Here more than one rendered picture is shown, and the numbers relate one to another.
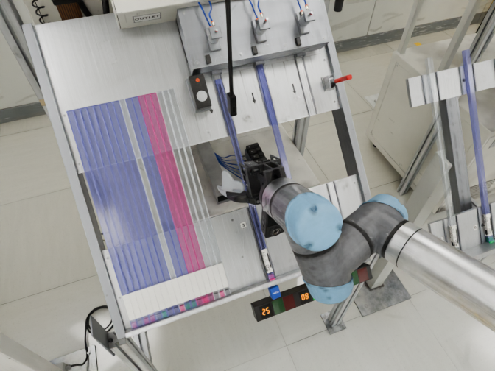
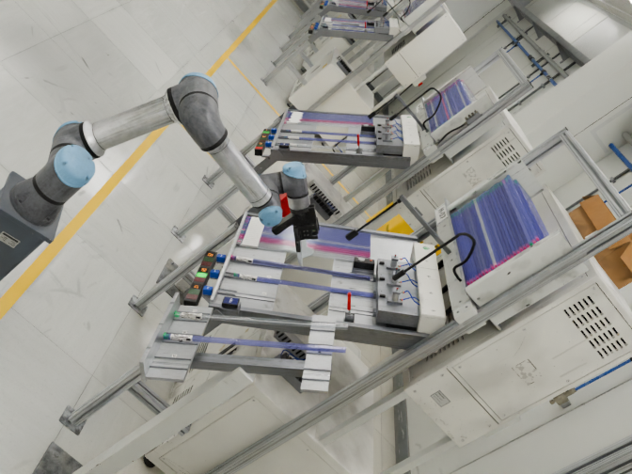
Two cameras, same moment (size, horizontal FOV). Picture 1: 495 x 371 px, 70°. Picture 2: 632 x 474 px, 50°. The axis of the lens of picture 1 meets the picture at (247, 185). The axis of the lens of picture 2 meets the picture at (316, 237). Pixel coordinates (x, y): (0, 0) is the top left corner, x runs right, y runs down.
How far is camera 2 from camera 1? 2.32 m
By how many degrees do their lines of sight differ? 75
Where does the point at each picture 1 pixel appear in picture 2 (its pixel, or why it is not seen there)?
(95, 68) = (389, 248)
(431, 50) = not seen: outside the picture
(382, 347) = (17, 418)
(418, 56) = not seen: outside the picture
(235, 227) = (274, 258)
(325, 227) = (292, 165)
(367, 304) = (55, 458)
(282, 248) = (245, 269)
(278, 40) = (385, 290)
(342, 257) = (270, 179)
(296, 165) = (276, 395)
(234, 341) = (126, 359)
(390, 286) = not seen: outside the picture
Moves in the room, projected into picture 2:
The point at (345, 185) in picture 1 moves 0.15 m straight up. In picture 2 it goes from (267, 306) to (301, 282)
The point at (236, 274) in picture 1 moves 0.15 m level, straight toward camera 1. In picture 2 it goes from (244, 250) to (220, 218)
